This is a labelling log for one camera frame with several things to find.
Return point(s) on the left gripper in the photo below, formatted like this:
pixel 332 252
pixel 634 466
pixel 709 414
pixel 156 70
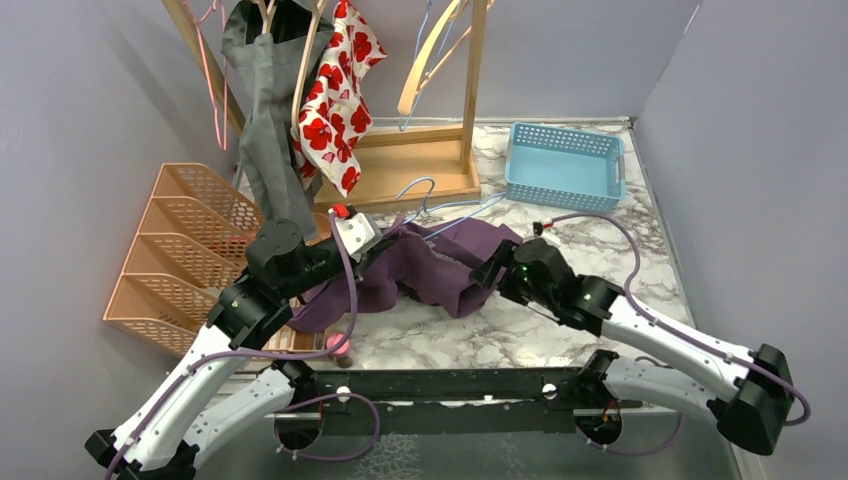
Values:
pixel 371 254

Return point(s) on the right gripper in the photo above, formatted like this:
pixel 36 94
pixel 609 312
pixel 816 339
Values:
pixel 487 272

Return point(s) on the purple cloth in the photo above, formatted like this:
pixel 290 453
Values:
pixel 434 271

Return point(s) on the blue wire hanger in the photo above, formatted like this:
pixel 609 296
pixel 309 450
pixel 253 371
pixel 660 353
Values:
pixel 424 45
pixel 424 208

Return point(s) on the red poppy print cloth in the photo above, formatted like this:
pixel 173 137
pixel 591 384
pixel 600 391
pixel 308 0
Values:
pixel 335 116

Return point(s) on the grey skirt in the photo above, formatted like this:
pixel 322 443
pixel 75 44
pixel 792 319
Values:
pixel 268 64

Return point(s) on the wooden hanger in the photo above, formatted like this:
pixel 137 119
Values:
pixel 317 8
pixel 265 13
pixel 431 55

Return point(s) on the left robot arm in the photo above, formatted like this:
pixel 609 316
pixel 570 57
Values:
pixel 226 382

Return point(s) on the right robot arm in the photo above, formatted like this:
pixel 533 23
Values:
pixel 746 391

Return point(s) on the pink capped bottle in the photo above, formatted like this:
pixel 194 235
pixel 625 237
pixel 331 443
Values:
pixel 340 350

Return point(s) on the wooden clothes rack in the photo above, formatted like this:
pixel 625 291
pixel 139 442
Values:
pixel 392 159

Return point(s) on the peach compartment tray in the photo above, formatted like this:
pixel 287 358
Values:
pixel 288 340

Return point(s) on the blue plastic basket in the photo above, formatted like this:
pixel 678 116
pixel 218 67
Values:
pixel 564 168

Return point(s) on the peach plastic file organizer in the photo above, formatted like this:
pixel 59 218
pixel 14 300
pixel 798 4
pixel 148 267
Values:
pixel 189 245

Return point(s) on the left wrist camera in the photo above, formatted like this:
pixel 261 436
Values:
pixel 357 232

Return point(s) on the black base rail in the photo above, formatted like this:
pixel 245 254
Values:
pixel 433 402

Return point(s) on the pink wire hanger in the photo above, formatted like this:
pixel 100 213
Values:
pixel 215 76

